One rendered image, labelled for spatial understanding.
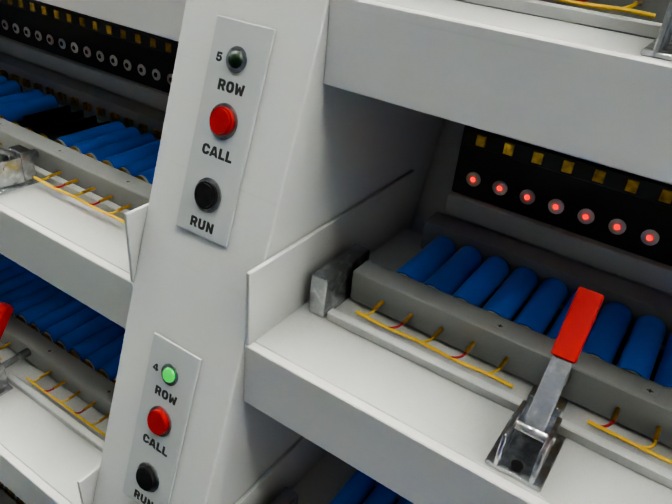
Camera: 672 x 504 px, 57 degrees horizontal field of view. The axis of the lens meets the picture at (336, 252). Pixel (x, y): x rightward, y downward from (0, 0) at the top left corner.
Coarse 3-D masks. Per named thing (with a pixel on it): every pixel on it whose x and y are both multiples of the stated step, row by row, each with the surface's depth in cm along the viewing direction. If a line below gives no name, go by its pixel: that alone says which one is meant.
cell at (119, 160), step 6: (150, 144) 54; (156, 144) 55; (132, 150) 53; (138, 150) 53; (144, 150) 53; (150, 150) 54; (156, 150) 54; (114, 156) 52; (120, 156) 52; (126, 156) 52; (132, 156) 52; (138, 156) 53; (144, 156) 53; (108, 162) 51; (114, 162) 51; (120, 162) 51; (126, 162) 52
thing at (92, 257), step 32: (64, 64) 67; (128, 96) 63; (160, 96) 60; (32, 192) 49; (0, 224) 47; (32, 224) 45; (64, 224) 46; (96, 224) 46; (128, 224) 38; (32, 256) 47; (64, 256) 44; (96, 256) 42; (128, 256) 39; (64, 288) 46; (96, 288) 43; (128, 288) 41
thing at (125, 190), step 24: (0, 120) 55; (0, 144) 54; (24, 144) 52; (48, 144) 52; (48, 168) 51; (72, 168) 49; (96, 168) 48; (96, 192) 48; (120, 192) 47; (144, 192) 46
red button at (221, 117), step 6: (216, 108) 35; (222, 108) 34; (216, 114) 34; (222, 114) 34; (228, 114) 34; (210, 120) 35; (216, 120) 34; (222, 120) 34; (228, 120) 34; (210, 126) 35; (216, 126) 35; (222, 126) 34; (228, 126) 34; (216, 132) 35; (222, 132) 34; (228, 132) 34
